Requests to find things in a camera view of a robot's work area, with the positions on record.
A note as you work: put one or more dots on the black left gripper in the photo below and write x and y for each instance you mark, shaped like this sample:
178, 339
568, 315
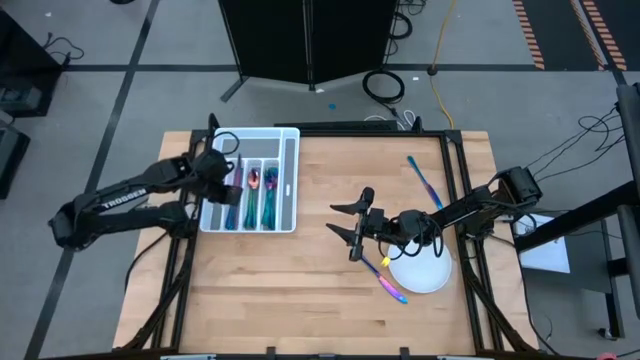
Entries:
227, 194

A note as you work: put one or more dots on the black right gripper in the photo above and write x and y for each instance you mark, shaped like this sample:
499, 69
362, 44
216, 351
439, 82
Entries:
375, 222

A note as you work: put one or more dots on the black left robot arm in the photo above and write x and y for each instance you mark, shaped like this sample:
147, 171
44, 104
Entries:
125, 197

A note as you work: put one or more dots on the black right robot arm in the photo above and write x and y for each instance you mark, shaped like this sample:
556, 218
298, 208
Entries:
475, 202

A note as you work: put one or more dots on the white plastic cutlery tray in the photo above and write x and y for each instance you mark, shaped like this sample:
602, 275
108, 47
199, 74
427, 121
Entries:
287, 150

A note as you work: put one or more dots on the white round plate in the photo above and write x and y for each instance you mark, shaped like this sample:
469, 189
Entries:
420, 275

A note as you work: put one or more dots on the black partition panel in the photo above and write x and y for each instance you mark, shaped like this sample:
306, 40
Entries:
300, 40

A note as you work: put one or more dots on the white paper sheet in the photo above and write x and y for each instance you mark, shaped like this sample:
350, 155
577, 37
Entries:
545, 255

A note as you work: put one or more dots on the dark grey case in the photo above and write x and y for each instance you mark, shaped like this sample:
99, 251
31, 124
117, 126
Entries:
10, 160

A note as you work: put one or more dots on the black cabinet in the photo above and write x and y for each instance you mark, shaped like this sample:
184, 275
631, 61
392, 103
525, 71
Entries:
20, 55

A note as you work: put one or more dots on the black mat orange stripes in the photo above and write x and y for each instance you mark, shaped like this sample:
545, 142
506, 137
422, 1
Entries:
555, 30

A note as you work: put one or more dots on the black equipment stand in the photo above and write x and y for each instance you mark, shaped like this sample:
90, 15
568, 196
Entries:
631, 150

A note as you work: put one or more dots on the red round object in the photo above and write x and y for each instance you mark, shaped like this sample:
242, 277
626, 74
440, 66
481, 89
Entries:
607, 357

